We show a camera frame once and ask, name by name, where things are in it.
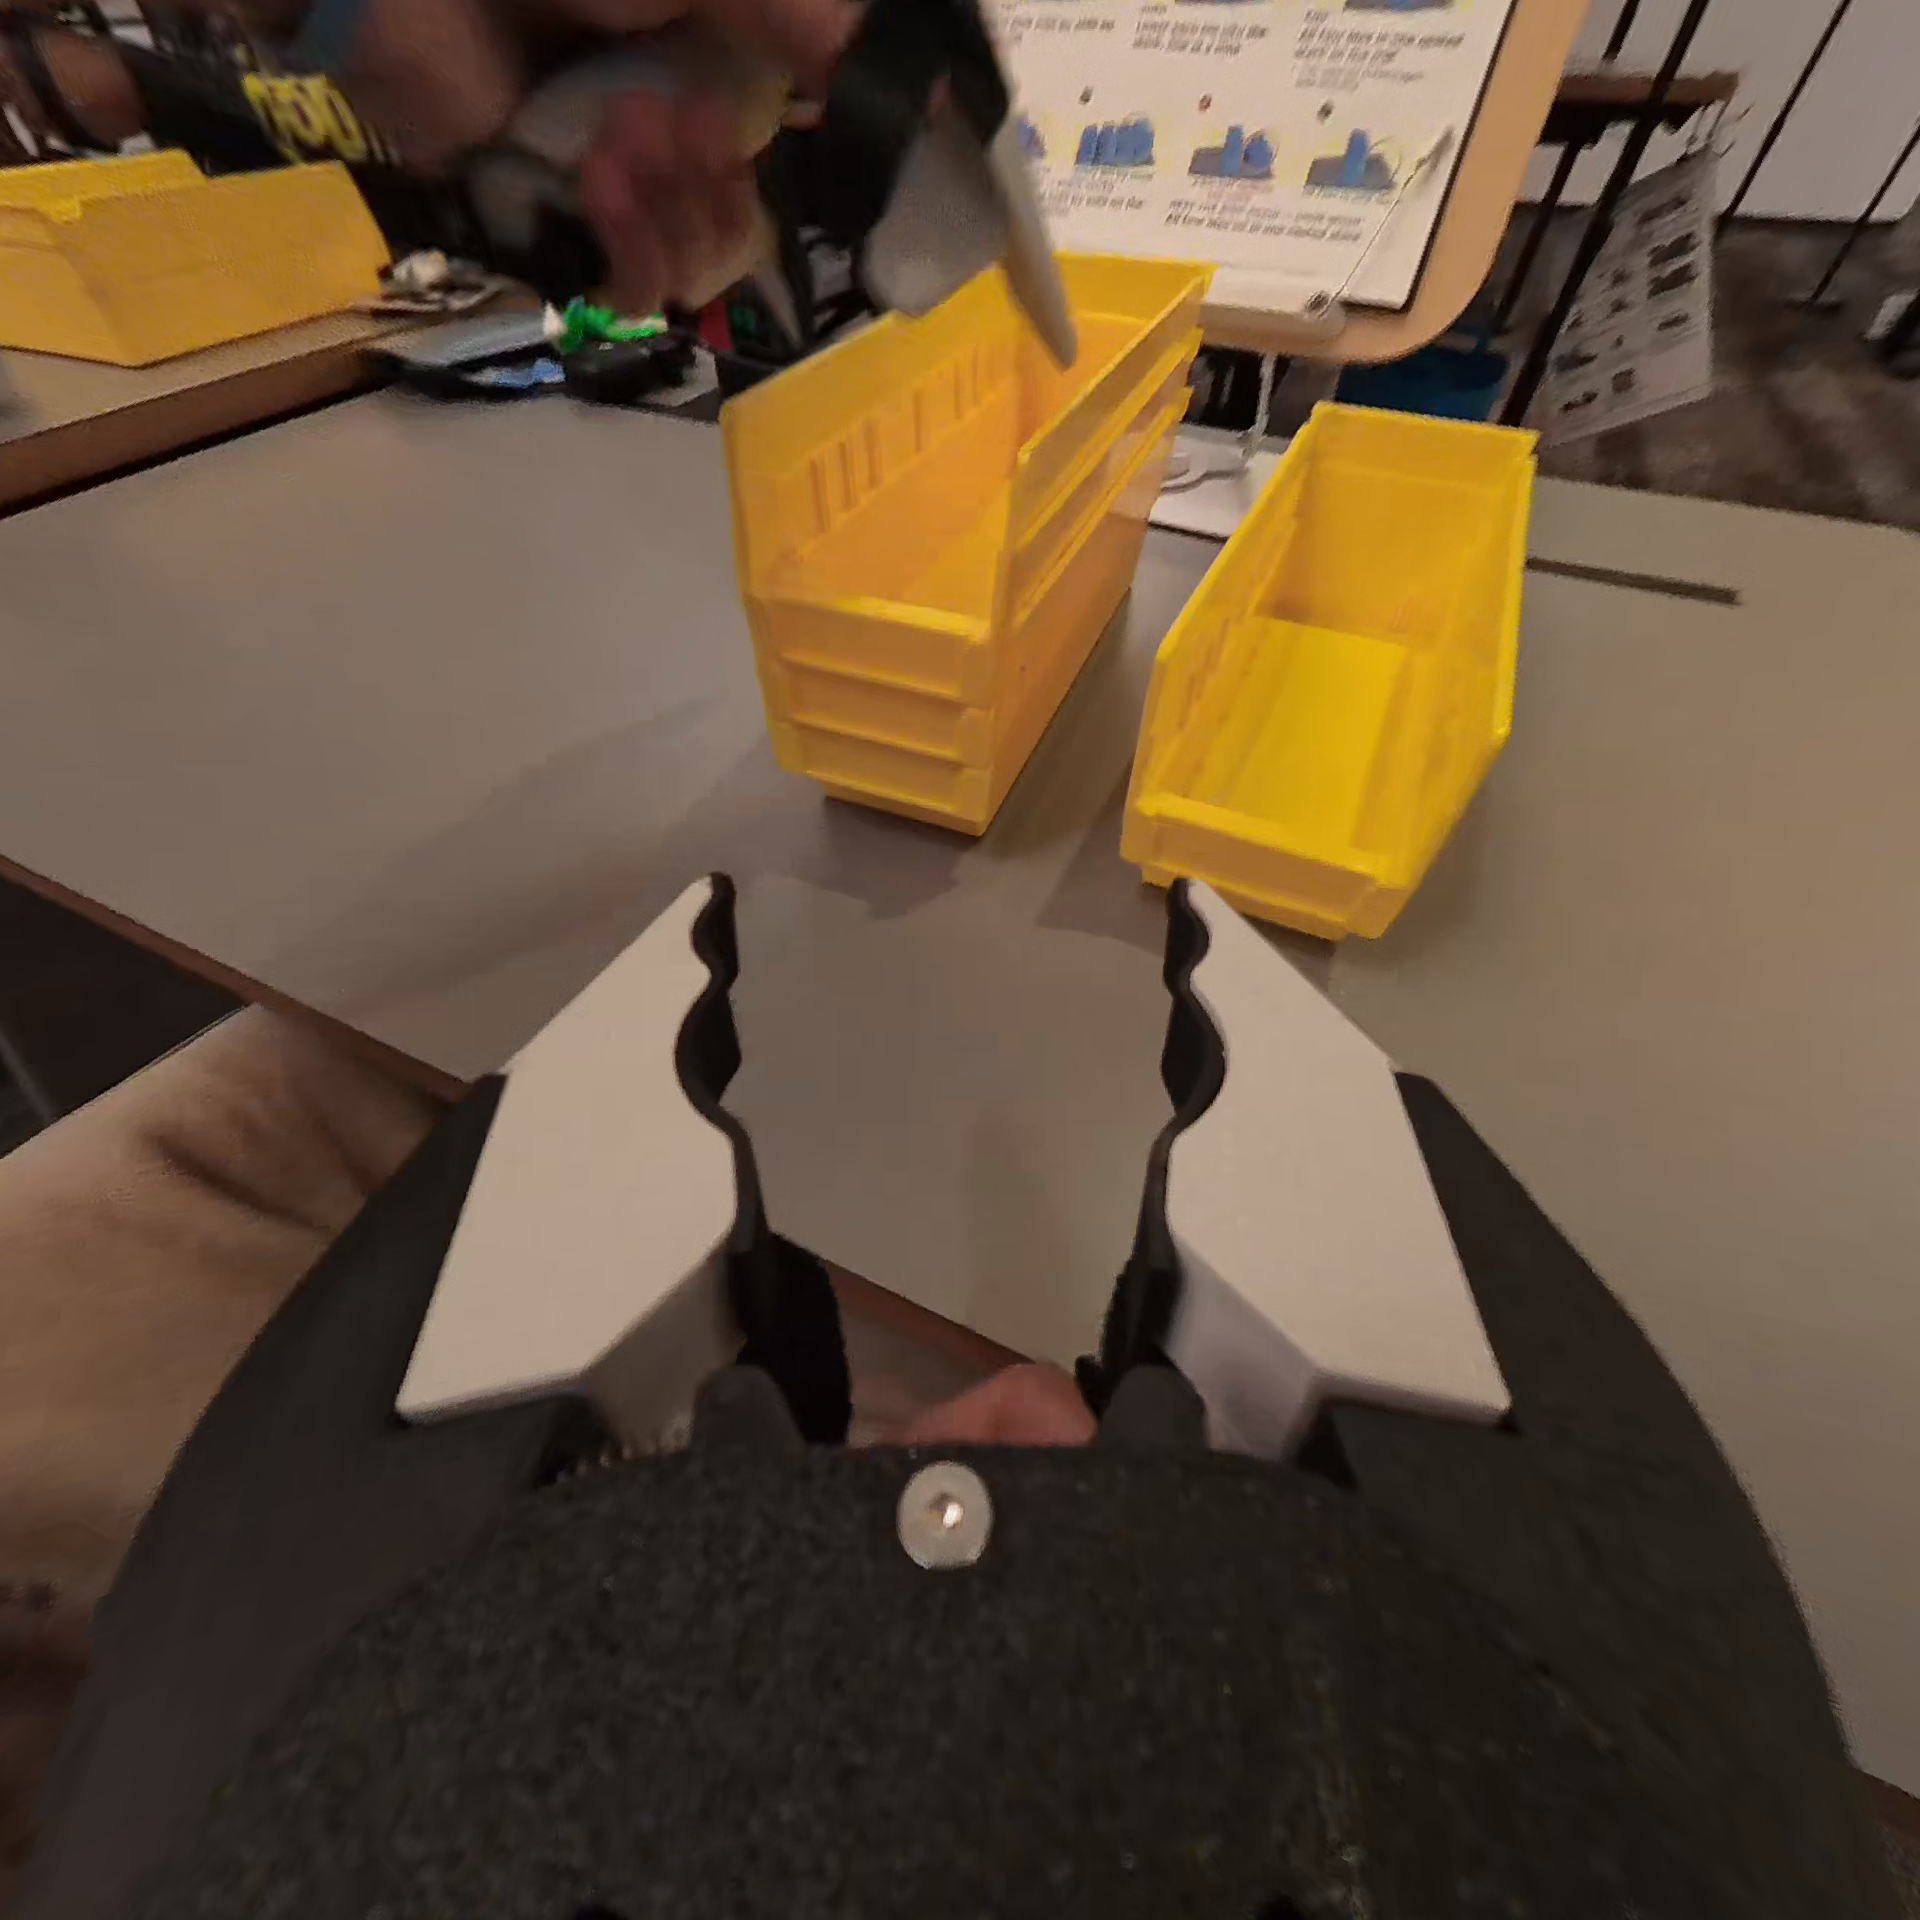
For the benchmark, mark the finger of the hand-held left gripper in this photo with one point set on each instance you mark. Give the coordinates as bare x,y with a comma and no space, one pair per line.
1027,240
938,227

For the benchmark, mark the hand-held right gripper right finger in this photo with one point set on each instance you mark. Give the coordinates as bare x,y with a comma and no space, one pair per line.
1321,1228

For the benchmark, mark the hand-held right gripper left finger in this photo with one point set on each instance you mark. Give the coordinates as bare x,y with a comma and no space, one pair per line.
585,1228

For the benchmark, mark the person's left forearm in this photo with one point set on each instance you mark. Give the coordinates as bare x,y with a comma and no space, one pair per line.
59,78

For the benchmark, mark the grey desk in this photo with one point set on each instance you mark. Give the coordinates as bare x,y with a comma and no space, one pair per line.
375,673

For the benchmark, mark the brown wooden desk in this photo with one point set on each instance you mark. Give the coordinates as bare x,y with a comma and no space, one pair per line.
152,407

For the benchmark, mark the person's left hand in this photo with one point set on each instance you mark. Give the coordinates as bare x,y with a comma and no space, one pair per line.
653,210

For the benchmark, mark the white object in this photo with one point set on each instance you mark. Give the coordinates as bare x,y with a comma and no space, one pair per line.
1274,90

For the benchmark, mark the black pouch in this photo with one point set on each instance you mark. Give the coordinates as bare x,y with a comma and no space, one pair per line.
638,375

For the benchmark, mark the green wrapper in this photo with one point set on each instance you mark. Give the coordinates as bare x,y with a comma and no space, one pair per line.
607,326

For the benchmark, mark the person's beige trousers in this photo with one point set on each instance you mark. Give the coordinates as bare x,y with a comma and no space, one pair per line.
179,1199

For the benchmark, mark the teal blue container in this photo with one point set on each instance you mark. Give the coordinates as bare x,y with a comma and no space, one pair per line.
1423,376

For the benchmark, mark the dark grey flat case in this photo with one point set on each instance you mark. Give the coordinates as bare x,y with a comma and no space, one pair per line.
465,355

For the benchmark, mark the printed paper sheet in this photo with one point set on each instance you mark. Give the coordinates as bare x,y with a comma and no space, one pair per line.
430,280

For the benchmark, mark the white printed banner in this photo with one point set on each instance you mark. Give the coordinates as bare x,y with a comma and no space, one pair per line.
1632,303

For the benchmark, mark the dark metal rack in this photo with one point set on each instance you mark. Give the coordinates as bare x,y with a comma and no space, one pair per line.
1632,90

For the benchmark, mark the small yellow bin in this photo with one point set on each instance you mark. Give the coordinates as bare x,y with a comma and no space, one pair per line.
179,256

